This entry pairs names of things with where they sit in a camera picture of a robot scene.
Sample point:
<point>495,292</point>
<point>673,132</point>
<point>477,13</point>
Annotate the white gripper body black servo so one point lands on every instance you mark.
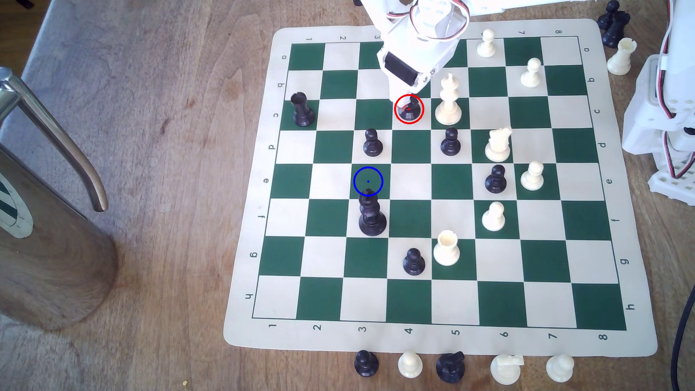
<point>397,71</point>

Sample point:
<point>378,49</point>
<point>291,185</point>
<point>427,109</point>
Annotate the black chess knight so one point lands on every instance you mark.
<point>410,112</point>
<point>450,368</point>

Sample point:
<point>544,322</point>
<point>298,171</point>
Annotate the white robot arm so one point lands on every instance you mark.
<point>646,108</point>

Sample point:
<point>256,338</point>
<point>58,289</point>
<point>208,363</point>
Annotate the white chess king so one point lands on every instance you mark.
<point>448,106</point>

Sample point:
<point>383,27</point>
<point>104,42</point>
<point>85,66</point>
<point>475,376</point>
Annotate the white chess pawn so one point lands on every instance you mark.
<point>493,218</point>
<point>531,75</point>
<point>410,365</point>
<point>532,178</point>
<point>560,369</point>
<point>486,46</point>

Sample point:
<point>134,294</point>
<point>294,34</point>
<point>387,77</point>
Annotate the black chess pawn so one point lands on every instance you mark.
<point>496,182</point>
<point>372,144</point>
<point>366,364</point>
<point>608,16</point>
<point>413,263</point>
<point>450,144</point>

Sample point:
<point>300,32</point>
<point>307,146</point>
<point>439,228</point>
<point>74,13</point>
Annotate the white chess knight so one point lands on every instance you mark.
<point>506,370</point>
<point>498,146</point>

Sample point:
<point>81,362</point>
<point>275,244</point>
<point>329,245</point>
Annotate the black chess rook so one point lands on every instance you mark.
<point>303,111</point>

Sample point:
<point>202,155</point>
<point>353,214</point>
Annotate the black chess king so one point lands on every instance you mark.
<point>372,217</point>

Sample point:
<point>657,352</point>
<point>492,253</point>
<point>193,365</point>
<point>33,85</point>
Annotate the white chess rook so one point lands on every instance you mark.
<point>447,250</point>
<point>621,58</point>

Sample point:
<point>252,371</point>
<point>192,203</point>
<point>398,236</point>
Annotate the green and cream chess mat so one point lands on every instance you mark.
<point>336,309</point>

